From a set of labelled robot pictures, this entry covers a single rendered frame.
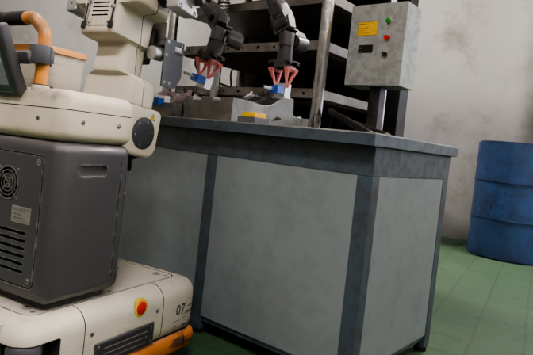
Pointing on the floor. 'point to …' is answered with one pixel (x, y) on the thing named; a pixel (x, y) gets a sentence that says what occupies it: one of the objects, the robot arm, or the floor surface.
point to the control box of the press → (382, 52)
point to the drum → (503, 203)
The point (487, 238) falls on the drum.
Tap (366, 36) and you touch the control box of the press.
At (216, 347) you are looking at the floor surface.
